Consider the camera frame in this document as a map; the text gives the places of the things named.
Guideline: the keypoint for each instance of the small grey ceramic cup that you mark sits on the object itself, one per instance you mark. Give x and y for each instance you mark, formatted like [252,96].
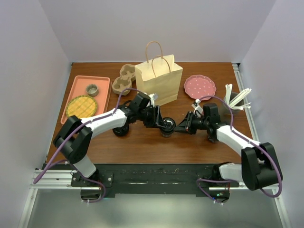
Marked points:
[92,90]

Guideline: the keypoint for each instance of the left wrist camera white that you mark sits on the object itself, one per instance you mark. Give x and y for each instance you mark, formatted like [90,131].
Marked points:
[153,97]

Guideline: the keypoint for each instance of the black coffee cup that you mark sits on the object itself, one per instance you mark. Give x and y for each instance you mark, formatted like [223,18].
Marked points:
[166,135]
[212,138]

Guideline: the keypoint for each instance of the cardboard cup carrier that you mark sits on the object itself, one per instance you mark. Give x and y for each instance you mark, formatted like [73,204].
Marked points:
[125,80]

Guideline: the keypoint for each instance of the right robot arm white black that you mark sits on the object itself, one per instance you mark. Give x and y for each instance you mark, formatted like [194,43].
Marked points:
[259,165]

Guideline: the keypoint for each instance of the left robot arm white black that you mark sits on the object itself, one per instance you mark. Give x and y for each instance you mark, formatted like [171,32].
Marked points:
[75,135]

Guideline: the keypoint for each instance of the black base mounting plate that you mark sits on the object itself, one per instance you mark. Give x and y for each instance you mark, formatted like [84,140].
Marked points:
[152,179]

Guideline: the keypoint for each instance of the yellow woven coaster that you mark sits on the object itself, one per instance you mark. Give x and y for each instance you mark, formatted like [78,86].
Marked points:
[82,106]

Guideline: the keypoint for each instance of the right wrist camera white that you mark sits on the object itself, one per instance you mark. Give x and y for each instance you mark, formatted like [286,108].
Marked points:
[198,110]

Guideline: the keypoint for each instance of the pink polka dot plate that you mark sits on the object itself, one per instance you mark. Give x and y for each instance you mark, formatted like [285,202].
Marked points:
[198,86]

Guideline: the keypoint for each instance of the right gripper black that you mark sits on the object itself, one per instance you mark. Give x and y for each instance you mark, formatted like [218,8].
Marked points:
[184,127]

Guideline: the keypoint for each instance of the brown paper bag with handles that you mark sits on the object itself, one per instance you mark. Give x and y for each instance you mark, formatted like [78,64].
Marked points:
[159,75]

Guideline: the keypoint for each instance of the grey straw holder cup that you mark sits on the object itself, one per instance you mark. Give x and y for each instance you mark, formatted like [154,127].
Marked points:
[223,109]

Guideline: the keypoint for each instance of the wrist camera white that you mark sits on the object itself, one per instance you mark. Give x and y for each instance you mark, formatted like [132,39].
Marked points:
[198,110]
[153,97]

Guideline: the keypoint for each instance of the salmon pink tray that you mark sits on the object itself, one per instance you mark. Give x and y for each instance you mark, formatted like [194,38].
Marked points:
[79,88]

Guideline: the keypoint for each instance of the black cup lid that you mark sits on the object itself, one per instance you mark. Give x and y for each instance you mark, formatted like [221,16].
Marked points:
[169,126]

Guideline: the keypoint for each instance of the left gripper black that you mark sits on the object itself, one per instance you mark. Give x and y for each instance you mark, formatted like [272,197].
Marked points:
[156,119]

